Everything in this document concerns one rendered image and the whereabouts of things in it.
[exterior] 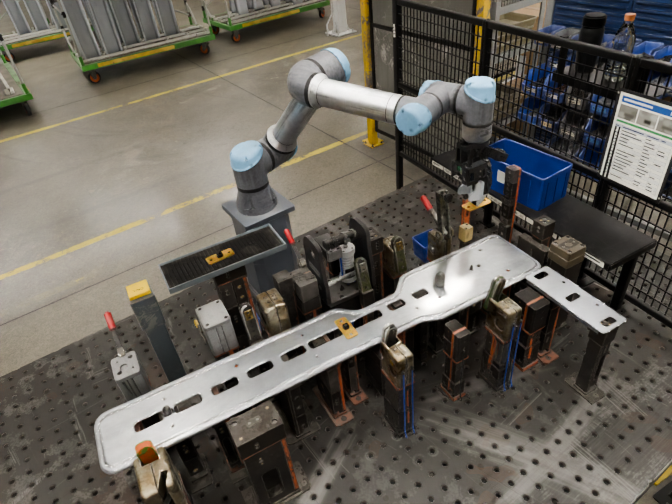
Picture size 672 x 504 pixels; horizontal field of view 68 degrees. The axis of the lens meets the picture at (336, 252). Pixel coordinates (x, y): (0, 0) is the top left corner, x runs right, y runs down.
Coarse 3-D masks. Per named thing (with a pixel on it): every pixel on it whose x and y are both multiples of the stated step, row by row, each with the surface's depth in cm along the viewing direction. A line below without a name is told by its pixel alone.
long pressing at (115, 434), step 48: (480, 240) 172; (432, 288) 156; (480, 288) 154; (288, 336) 146; (192, 384) 135; (240, 384) 134; (288, 384) 133; (96, 432) 126; (144, 432) 125; (192, 432) 124
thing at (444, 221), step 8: (440, 192) 160; (440, 200) 160; (448, 200) 158; (440, 208) 161; (448, 208) 163; (440, 216) 163; (448, 216) 164; (440, 224) 165; (448, 224) 166; (448, 232) 168
